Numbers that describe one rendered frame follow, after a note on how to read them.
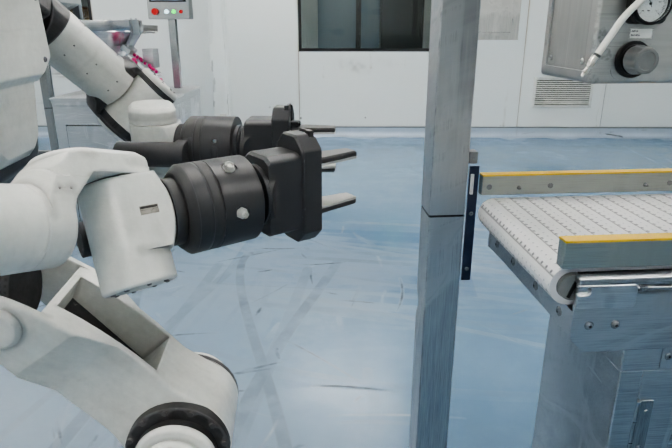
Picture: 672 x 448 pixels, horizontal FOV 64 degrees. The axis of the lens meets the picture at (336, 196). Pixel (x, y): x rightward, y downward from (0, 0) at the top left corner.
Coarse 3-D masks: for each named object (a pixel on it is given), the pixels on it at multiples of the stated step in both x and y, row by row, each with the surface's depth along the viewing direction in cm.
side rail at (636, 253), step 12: (564, 252) 60; (576, 252) 60; (588, 252) 60; (600, 252) 60; (612, 252) 60; (624, 252) 60; (636, 252) 60; (648, 252) 60; (660, 252) 61; (564, 264) 60; (576, 264) 60; (588, 264) 60; (600, 264) 60; (612, 264) 61; (624, 264) 61; (636, 264) 61; (648, 264) 61; (660, 264) 61
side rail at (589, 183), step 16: (480, 176) 86; (496, 176) 85; (512, 176) 85; (528, 176) 86; (544, 176) 86; (560, 176) 86; (576, 176) 86; (592, 176) 86; (608, 176) 87; (624, 176) 87; (640, 176) 87; (656, 176) 87; (480, 192) 86; (496, 192) 86; (512, 192) 86; (528, 192) 86; (544, 192) 87; (560, 192) 87; (576, 192) 87; (592, 192) 87
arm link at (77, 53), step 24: (72, 24) 87; (72, 48) 88; (96, 48) 91; (72, 72) 90; (96, 72) 92; (120, 72) 95; (144, 72) 97; (96, 96) 95; (120, 96) 96; (168, 96) 98
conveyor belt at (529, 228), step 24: (480, 216) 86; (504, 216) 79; (528, 216) 78; (552, 216) 78; (576, 216) 78; (600, 216) 78; (624, 216) 78; (648, 216) 78; (504, 240) 76; (528, 240) 71; (552, 240) 69; (528, 264) 68; (552, 264) 64; (552, 288) 63
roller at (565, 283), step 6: (564, 276) 62; (570, 276) 62; (558, 282) 63; (564, 282) 62; (570, 282) 62; (558, 288) 62; (564, 288) 62; (570, 288) 62; (564, 294) 63; (570, 294) 62
